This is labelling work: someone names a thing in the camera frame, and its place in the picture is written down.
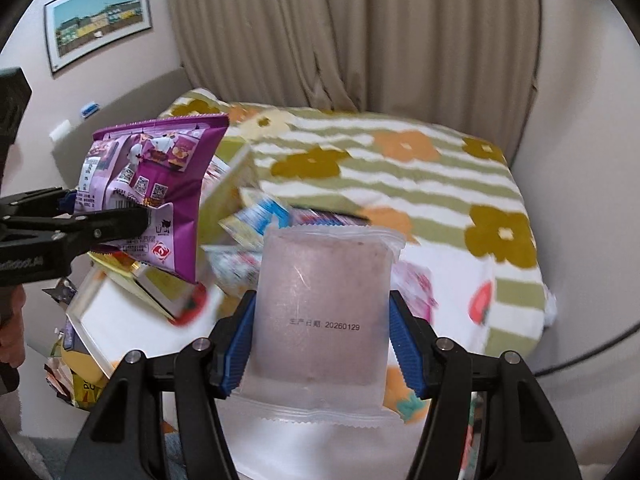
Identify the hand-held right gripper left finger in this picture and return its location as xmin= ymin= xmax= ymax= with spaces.
xmin=65 ymin=290 xmax=257 ymax=480

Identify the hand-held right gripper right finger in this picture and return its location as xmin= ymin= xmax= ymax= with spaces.
xmin=387 ymin=290 xmax=584 ymax=480

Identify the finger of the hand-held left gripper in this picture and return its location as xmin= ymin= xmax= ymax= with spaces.
xmin=4 ymin=187 xmax=79 ymax=217
xmin=4 ymin=207 xmax=152 ymax=262

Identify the purple snack packet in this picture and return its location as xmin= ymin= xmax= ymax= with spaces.
xmin=74 ymin=114 xmax=230 ymax=285

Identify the translucent pink snack packet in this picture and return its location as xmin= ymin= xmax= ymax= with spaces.
xmin=234 ymin=224 xmax=407 ymax=429

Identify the green cardboard box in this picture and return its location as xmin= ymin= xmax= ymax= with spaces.
xmin=90 ymin=137 xmax=258 ymax=323

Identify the person's left hand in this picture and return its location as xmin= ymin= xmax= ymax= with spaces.
xmin=0 ymin=286 xmax=27 ymax=367

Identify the pink and white snack packet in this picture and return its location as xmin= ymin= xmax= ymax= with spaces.
xmin=392 ymin=260 xmax=439 ymax=322

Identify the white corn snack packet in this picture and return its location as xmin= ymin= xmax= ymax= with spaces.
xmin=202 ymin=244 xmax=264 ymax=302

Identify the framed landscape picture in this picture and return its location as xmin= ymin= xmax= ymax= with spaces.
xmin=44 ymin=0 xmax=152 ymax=77

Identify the grey bed headboard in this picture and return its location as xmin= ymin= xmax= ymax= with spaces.
xmin=50 ymin=64 xmax=201 ymax=196

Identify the white fruit print tablecloth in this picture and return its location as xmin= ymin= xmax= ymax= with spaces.
xmin=66 ymin=240 xmax=501 ymax=480

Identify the blue and white snack packet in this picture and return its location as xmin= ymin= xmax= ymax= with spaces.
xmin=220 ymin=194 xmax=294 ymax=249

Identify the dark blue snack packet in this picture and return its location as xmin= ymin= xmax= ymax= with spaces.
xmin=290 ymin=207 xmax=372 ymax=229

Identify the yellow packet with black print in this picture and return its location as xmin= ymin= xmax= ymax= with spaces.
xmin=46 ymin=327 xmax=113 ymax=408

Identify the green striped floral blanket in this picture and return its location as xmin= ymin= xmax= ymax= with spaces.
xmin=159 ymin=87 xmax=550 ymax=357

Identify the beige curtain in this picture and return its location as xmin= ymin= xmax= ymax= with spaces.
xmin=165 ymin=0 xmax=544 ymax=127

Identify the black cable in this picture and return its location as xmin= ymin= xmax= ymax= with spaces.
xmin=532 ymin=320 xmax=640 ymax=379

